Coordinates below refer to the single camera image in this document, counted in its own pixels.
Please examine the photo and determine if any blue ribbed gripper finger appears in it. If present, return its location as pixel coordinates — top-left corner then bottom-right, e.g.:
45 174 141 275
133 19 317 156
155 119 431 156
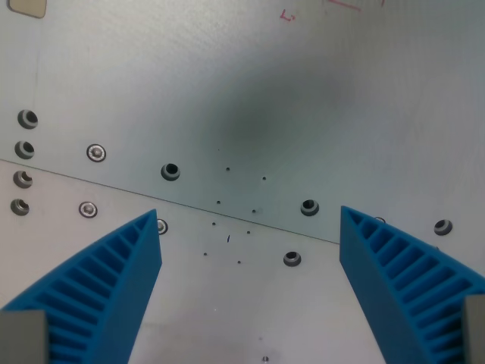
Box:
0 209 163 364
339 205 485 364

